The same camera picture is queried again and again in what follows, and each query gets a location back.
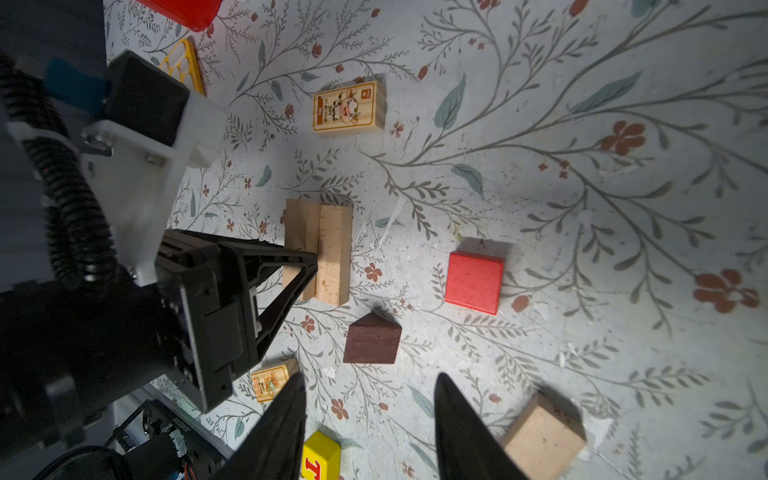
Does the picture domino block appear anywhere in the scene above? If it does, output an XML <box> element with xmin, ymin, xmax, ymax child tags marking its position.
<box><xmin>312</xmin><ymin>81</ymin><xmax>386</xmax><ymax>134</ymax></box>
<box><xmin>250</xmin><ymin>358</ymin><xmax>299</xmax><ymax>403</ymax></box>

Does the dark brown roof block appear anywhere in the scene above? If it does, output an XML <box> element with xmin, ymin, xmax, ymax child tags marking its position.
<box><xmin>343</xmin><ymin>311</ymin><xmax>402</xmax><ymax>365</ymax></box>

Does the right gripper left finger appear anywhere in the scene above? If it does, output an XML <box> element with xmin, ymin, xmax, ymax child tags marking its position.
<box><xmin>213</xmin><ymin>373</ymin><xmax>307</xmax><ymax>480</ymax></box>

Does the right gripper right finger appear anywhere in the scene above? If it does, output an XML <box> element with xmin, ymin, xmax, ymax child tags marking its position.
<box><xmin>434</xmin><ymin>373</ymin><xmax>526</xmax><ymax>480</ymax></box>

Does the red pencil cup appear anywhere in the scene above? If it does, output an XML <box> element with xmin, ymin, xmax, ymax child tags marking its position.
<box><xmin>138</xmin><ymin>0</ymin><xmax>222</xmax><ymax>32</ymax></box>

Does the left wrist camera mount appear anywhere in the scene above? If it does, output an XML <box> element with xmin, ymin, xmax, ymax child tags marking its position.
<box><xmin>1</xmin><ymin>50</ymin><xmax>227</xmax><ymax>287</ymax></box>

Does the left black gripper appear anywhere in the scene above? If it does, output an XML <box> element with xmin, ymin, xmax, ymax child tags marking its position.
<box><xmin>156</xmin><ymin>230</ymin><xmax>318</xmax><ymax>413</ymax></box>

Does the black corrugated cable hose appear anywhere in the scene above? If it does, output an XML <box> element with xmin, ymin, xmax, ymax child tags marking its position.
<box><xmin>0</xmin><ymin>50</ymin><xmax>121</xmax><ymax>301</ymax></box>

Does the yellow calculator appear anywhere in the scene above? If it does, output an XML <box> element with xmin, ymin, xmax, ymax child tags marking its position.
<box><xmin>158</xmin><ymin>38</ymin><xmax>206</xmax><ymax>96</ymax></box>

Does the plain wood plank 31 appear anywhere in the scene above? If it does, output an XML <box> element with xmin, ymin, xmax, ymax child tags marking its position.
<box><xmin>315</xmin><ymin>205</ymin><xmax>353</xmax><ymax>307</ymax></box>

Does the picture domino block lower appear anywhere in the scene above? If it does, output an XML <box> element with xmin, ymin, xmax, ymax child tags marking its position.
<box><xmin>250</xmin><ymin>358</ymin><xmax>299</xmax><ymax>403</ymax></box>

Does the yellow letter cube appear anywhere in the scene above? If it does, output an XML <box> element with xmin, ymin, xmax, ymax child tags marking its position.
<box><xmin>301</xmin><ymin>431</ymin><xmax>342</xmax><ymax>480</ymax></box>

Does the red cube block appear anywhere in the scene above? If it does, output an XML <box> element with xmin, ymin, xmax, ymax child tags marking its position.
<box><xmin>444</xmin><ymin>251</ymin><xmax>505</xmax><ymax>316</ymax></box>

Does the picture domino block upper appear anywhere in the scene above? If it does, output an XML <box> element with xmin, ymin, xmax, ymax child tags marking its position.
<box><xmin>312</xmin><ymin>81</ymin><xmax>386</xmax><ymax>134</ymax></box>

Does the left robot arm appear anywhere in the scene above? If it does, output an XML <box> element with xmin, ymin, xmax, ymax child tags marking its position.
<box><xmin>1</xmin><ymin>230</ymin><xmax>318</xmax><ymax>456</ymax></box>

